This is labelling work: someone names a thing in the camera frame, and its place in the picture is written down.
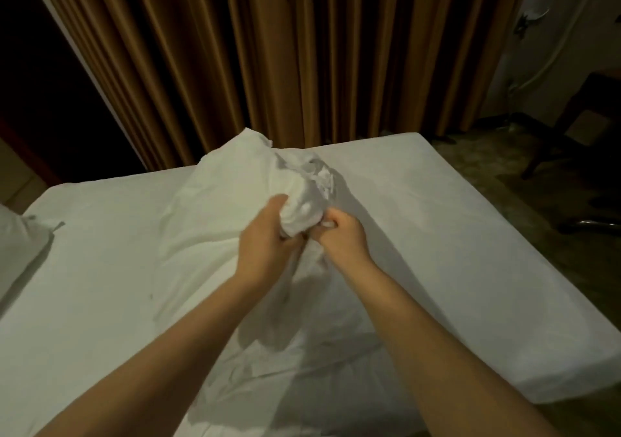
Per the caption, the white pillow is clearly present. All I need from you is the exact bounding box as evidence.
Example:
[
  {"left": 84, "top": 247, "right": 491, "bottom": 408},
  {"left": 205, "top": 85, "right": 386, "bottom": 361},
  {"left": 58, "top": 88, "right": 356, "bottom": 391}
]
[{"left": 0, "top": 204, "right": 64, "bottom": 302}]

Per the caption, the person's left forearm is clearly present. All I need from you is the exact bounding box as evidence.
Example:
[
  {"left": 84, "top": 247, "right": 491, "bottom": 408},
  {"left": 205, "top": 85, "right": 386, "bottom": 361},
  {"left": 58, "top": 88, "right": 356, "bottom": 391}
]
[{"left": 34, "top": 277, "right": 268, "bottom": 437}]

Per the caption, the person's right forearm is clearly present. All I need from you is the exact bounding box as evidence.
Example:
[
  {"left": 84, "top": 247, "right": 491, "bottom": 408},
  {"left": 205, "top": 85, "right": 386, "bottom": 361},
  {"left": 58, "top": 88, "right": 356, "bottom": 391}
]
[{"left": 344, "top": 262, "right": 562, "bottom": 437}]

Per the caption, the brown curtain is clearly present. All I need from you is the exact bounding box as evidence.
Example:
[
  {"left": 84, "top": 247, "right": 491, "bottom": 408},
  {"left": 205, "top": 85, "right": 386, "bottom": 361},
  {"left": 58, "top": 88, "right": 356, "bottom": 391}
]
[{"left": 29, "top": 0, "right": 535, "bottom": 171}]

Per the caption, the person's left hand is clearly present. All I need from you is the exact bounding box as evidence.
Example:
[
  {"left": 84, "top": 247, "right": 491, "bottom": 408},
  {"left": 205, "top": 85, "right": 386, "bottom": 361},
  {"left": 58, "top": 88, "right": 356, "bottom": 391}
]
[{"left": 233, "top": 193, "right": 307, "bottom": 297}]

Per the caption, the person's right hand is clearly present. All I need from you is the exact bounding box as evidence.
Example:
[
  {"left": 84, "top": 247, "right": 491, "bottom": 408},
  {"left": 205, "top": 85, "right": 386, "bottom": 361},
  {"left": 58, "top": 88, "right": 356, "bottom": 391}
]
[{"left": 309, "top": 207, "right": 378, "bottom": 280}]

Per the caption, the white duvet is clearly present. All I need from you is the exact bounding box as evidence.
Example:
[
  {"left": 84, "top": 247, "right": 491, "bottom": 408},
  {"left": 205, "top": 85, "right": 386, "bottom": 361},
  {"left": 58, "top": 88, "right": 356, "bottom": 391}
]
[{"left": 146, "top": 127, "right": 428, "bottom": 437}]

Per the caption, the dark wooden column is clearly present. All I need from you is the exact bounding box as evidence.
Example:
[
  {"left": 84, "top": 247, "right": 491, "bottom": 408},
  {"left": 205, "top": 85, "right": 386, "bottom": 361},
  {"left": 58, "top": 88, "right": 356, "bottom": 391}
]
[{"left": 0, "top": 0, "right": 147, "bottom": 186}]

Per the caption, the dark wooden desk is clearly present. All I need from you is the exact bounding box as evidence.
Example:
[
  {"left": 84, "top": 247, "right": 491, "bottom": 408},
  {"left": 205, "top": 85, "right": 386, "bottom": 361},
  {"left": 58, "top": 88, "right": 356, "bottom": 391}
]
[{"left": 522, "top": 68, "right": 621, "bottom": 181}]

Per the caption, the black office chair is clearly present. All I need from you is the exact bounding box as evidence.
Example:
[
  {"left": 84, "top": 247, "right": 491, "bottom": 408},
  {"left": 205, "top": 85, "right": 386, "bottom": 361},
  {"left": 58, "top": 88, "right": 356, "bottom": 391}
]
[{"left": 558, "top": 213, "right": 621, "bottom": 237}]

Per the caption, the white wall pipe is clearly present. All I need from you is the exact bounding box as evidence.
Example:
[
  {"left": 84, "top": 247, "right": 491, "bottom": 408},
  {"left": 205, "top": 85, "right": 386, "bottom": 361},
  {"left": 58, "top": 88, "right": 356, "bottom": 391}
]
[{"left": 509, "top": 0, "right": 621, "bottom": 94}]

